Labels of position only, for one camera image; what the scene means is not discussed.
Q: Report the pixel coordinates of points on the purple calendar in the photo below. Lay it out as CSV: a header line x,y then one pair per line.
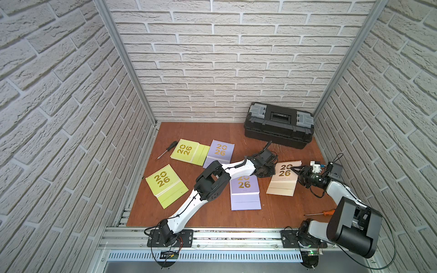
x,y
220,151
245,193

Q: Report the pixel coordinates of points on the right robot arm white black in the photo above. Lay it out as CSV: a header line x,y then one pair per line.
x,y
353,225

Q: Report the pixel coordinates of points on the green calendar far left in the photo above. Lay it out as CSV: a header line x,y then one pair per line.
x,y
190,152

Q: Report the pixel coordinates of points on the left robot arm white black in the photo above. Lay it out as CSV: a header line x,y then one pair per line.
x,y
209,186

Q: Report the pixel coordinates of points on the aluminium rail frame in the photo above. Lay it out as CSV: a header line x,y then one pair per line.
x,y
240,239

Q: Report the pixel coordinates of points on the beige calendar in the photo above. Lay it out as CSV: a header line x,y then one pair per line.
x,y
285,179

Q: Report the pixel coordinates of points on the green calendar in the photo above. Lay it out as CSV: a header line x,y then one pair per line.
x,y
166,186
190,152

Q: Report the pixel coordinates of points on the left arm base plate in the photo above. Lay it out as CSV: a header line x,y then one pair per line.
x,y
157,240

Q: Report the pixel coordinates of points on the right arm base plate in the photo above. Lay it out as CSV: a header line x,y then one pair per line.
x,y
294,238

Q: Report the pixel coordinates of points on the orange screwdriver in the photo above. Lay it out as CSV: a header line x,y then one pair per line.
x,y
323,213

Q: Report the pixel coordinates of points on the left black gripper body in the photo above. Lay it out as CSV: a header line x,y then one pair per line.
x,y
267,160

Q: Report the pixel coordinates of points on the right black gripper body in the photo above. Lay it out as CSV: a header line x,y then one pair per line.
x,y
309,178

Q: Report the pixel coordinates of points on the black grey toolbox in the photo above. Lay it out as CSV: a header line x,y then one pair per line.
x,y
285,126

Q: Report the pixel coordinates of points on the black screwdriver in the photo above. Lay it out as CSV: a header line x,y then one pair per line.
x,y
170,147

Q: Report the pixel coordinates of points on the perforated metal grille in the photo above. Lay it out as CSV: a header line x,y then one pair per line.
x,y
206,256

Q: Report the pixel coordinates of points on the green calendar near left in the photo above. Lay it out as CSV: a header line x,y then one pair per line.
x,y
166,186

